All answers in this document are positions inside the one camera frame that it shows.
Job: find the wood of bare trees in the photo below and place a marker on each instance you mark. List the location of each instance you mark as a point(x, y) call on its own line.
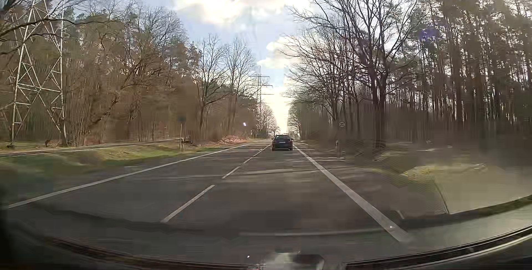
point(137, 78)

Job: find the grey asphalt road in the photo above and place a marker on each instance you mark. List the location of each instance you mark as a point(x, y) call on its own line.
point(266, 187)

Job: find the car's own bonnet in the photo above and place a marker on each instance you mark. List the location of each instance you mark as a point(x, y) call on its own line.
point(291, 245)

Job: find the road markings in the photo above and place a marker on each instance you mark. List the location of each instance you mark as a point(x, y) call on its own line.
point(353, 197)

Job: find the dark car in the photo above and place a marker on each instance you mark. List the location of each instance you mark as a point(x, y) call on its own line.
point(282, 142)

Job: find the cycle path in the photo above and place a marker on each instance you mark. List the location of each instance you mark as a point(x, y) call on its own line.
point(83, 147)

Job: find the grass verge with bare earth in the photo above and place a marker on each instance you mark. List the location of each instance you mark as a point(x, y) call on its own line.
point(457, 174)

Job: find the wood of tall pine trees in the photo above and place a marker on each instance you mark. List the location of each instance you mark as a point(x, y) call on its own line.
point(415, 66)

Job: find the distant lattice pylon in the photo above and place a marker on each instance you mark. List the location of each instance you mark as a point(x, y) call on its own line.
point(260, 95)

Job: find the round road sign on post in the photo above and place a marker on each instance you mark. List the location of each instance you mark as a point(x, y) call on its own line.
point(341, 130)

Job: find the marker post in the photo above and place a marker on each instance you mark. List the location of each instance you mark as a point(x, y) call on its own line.
point(337, 147)

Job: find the steel lattice pylon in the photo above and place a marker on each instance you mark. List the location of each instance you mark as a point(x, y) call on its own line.
point(37, 74)

